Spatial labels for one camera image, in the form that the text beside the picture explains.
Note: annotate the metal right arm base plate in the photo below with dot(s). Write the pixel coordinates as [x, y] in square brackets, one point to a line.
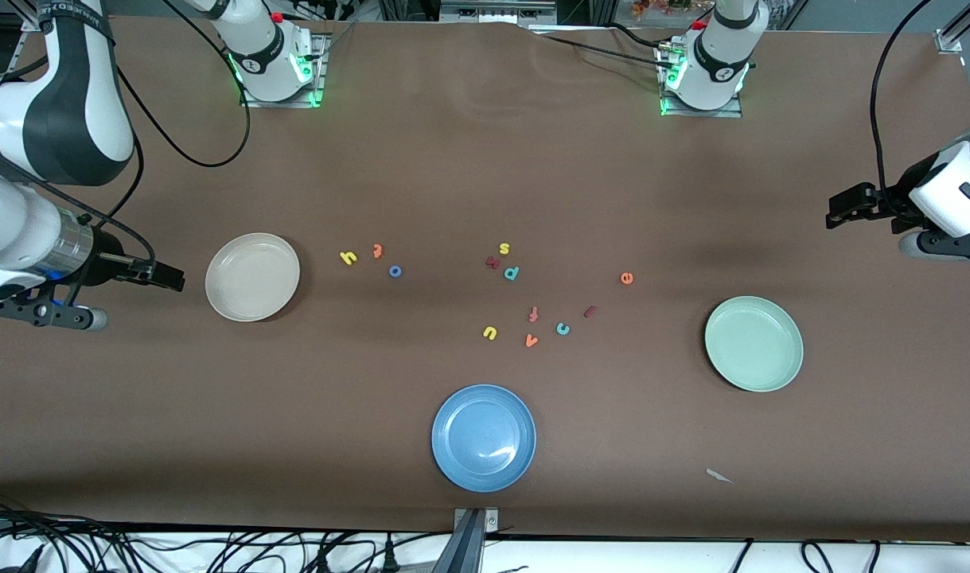
[321, 60]

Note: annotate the blue plate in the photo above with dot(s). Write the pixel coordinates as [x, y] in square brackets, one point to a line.
[483, 438]

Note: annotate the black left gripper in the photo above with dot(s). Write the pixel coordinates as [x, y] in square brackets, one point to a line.
[890, 201]

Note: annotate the grey electronics box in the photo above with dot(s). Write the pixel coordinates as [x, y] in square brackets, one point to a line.
[496, 9]

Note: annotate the small white paper scrap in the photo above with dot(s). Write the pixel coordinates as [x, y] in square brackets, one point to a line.
[718, 476]

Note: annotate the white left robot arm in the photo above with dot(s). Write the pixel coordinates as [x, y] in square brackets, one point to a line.
[719, 64]

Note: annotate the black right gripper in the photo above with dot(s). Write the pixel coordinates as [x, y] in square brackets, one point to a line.
[107, 267]

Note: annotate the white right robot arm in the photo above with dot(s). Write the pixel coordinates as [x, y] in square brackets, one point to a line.
[23, 231]

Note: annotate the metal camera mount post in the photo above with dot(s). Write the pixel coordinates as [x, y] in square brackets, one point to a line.
[470, 541]

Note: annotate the brown table cover sheet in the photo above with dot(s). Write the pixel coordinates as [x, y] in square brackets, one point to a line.
[453, 159]

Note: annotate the yellow foam letter h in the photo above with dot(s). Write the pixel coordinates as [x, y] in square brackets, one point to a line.
[346, 257]

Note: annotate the orange leafy decoration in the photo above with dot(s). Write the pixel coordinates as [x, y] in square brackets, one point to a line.
[660, 6]

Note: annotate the green plate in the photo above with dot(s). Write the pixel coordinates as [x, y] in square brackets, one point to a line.
[753, 344]

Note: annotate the beige brown plate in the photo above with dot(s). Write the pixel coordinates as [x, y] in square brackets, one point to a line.
[252, 277]

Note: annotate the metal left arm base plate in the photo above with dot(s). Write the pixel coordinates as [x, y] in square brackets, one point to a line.
[723, 114]

